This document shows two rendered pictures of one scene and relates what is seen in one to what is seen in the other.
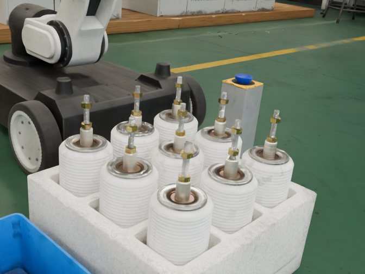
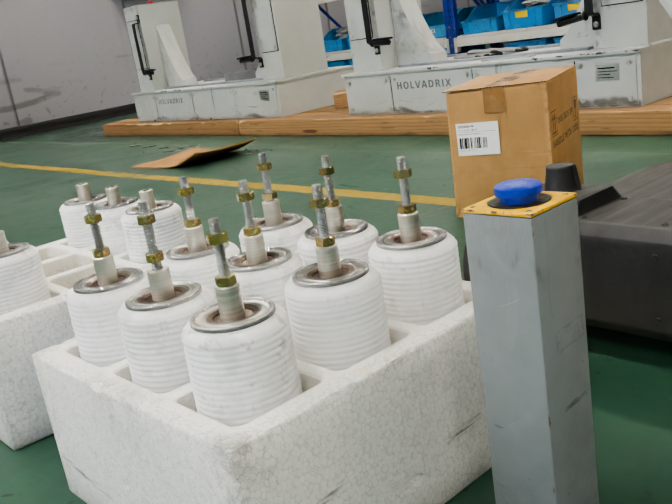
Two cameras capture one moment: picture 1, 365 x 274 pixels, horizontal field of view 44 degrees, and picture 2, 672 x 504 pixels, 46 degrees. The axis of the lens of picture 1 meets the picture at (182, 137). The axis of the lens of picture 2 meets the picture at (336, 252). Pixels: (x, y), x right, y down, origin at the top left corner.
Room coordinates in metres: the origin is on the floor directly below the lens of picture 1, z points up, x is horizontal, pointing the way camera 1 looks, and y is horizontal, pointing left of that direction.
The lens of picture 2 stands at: (0.96, -0.79, 0.48)
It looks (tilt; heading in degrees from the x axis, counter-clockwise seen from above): 16 degrees down; 99
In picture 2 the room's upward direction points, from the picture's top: 9 degrees counter-clockwise
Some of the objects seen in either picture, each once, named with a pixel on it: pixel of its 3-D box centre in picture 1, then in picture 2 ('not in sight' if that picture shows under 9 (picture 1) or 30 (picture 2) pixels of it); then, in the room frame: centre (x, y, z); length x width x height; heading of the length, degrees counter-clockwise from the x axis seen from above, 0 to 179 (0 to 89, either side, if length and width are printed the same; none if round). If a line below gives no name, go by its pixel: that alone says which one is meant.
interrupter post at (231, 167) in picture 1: (231, 167); (161, 284); (0.67, -0.09, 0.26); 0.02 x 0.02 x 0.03
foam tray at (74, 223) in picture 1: (171, 223); (283, 395); (0.75, 0.00, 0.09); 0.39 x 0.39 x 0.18; 49
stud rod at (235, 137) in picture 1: (234, 141); (150, 239); (0.67, -0.09, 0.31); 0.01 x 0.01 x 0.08
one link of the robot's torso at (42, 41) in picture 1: (65, 39); not in sight; (1.43, 0.40, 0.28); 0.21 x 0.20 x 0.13; 47
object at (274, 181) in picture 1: (260, 198); (252, 408); (0.76, -0.16, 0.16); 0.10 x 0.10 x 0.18
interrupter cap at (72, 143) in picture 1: (86, 143); (274, 222); (0.74, 0.17, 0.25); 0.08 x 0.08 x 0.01
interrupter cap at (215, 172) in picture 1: (230, 174); (163, 296); (0.67, -0.09, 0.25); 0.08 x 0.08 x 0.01
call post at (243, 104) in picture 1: (233, 144); (535, 370); (1.02, -0.13, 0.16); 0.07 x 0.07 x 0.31; 49
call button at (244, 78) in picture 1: (243, 79); (518, 194); (1.02, -0.13, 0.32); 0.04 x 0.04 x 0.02
